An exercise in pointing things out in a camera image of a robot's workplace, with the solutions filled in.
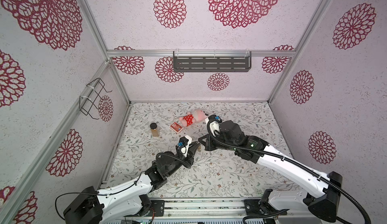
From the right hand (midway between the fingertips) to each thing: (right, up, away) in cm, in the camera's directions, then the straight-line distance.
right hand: (198, 137), depth 68 cm
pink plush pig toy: (-5, +8, +35) cm, 36 cm away
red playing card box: (-14, +2, +35) cm, 38 cm away
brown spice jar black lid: (-27, 0, +27) cm, 38 cm away
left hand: (0, -5, +6) cm, 7 cm away
